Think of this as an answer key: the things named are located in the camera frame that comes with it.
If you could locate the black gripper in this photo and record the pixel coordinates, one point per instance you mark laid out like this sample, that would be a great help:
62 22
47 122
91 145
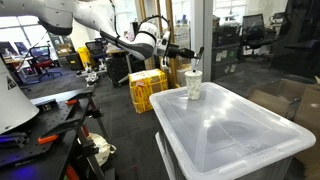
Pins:
174 51

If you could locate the black office chair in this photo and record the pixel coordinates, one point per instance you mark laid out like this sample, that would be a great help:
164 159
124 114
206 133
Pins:
42 59

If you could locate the yellow wrapped box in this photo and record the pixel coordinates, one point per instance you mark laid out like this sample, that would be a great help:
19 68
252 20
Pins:
143 84

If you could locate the brown cardboard box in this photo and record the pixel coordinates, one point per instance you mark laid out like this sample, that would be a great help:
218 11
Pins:
300 103

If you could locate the large clear plastic bin lid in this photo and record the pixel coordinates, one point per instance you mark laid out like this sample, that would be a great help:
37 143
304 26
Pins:
223 136

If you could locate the white paper cup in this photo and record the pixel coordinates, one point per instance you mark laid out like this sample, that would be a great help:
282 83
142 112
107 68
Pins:
193 83

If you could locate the white crumpled bag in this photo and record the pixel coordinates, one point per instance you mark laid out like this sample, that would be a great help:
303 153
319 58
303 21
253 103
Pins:
105 149

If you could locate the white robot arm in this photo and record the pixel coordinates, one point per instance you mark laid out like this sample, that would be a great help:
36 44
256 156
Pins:
57 17

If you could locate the black perforated workbench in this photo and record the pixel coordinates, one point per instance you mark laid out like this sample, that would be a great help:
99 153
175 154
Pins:
63 114

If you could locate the orange handled clamp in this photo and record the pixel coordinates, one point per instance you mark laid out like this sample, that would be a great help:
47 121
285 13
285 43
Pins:
47 139

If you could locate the black and white marker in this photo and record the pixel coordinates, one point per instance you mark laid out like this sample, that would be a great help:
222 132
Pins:
196 63

